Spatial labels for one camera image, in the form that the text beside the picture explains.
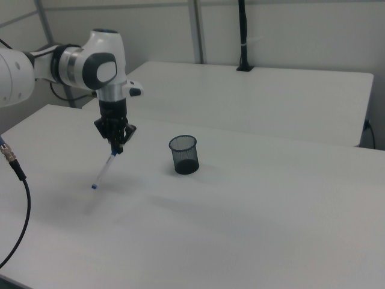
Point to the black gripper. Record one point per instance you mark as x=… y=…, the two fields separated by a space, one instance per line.
x=112 y=110

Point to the white marker with blue cap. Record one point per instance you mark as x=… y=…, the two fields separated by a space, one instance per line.
x=103 y=171

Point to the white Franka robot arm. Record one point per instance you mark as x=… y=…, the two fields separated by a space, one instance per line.
x=75 y=66

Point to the black mesh pen cup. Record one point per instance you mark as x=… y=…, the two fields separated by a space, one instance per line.
x=186 y=156

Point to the grey metal partition post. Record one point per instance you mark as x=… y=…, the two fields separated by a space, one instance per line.
x=197 y=30

